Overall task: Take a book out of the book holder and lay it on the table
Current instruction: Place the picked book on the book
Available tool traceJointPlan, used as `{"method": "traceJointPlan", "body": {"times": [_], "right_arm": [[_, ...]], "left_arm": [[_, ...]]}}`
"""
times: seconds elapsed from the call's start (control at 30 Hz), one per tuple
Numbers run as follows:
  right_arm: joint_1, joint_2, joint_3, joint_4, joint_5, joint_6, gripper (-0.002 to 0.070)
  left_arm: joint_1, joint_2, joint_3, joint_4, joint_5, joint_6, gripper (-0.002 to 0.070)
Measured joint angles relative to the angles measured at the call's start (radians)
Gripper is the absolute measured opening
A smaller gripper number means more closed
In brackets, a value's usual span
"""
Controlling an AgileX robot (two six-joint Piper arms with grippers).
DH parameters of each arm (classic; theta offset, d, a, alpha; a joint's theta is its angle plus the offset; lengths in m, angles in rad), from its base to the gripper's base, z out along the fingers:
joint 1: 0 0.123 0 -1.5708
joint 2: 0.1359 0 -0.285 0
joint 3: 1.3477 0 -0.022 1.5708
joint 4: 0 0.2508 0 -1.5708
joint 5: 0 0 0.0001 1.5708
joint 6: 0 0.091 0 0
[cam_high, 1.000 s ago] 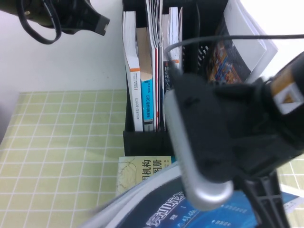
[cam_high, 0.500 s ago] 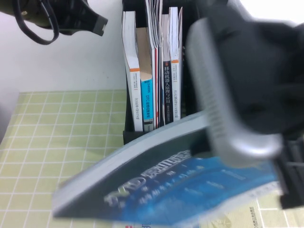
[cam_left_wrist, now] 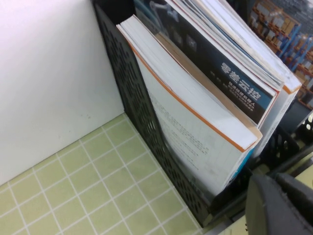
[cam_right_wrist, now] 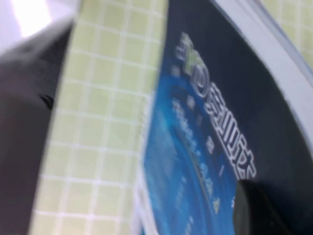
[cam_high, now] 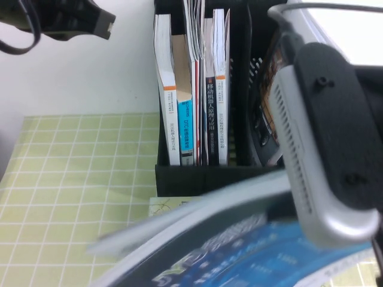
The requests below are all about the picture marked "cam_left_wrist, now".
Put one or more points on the large yellow-green mechanical design book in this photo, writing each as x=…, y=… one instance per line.
x=304, y=174

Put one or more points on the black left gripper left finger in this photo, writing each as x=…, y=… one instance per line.
x=271, y=210

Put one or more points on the black perforated plastic book holder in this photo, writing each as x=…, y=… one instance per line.
x=146, y=137

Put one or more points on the green white checked tablecloth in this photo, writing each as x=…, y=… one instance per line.
x=85, y=191

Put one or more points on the blue-spined book with brown pages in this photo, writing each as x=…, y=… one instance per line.
x=249, y=126

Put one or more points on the thin white-edged magazine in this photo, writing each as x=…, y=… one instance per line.
x=244, y=49

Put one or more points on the warehouse-photo cover magazine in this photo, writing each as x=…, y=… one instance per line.
x=281, y=24

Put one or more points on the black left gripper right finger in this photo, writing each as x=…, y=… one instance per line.
x=300, y=193

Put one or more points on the red-edged dark-cover magazine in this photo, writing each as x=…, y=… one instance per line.
x=207, y=56

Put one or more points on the thick white orange-banded book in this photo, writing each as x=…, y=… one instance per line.
x=195, y=147

